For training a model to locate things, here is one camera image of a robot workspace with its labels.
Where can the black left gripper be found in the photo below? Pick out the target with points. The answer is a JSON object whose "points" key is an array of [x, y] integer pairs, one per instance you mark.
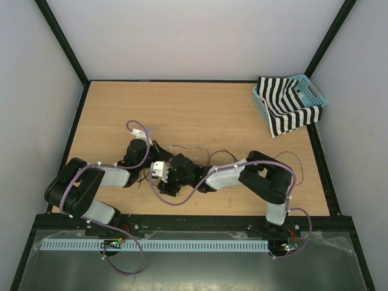
{"points": [[161, 154]]}

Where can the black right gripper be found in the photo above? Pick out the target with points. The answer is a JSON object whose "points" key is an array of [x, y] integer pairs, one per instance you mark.
{"points": [[165, 188]]}

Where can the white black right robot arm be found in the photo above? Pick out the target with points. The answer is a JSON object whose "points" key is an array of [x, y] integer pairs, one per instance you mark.
{"points": [[266, 177]]}

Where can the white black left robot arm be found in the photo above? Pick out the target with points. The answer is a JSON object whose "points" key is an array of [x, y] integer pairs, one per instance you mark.
{"points": [[74, 189]]}

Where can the black white striped cloth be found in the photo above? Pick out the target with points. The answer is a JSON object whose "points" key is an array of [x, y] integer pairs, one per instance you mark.
{"points": [[285, 109]]}

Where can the grey metal front plate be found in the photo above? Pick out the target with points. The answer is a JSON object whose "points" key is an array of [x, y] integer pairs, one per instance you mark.
{"points": [[328, 262]]}

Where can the light blue perforated basket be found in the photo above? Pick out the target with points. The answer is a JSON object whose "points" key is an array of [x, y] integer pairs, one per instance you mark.
{"points": [[311, 96]]}

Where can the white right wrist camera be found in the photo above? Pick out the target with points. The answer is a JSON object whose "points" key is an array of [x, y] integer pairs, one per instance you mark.
{"points": [[159, 170]]}

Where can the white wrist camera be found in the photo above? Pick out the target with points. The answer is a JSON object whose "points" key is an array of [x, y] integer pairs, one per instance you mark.
{"points": [[159, 170], [143, 135]]}

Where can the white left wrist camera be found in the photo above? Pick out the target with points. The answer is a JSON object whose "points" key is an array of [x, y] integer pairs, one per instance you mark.
{"points": [[143, 135]]}

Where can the white slotted cable duct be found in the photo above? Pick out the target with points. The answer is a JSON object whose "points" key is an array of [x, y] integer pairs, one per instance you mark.
{"points": [[155, 245]]}

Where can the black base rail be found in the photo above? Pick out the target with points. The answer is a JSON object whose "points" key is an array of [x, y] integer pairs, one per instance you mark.
{"points": [[253, 226]]}

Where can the black cage frame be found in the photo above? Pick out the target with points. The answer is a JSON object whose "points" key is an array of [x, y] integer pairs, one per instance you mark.
{"points": [[336, 220]]}

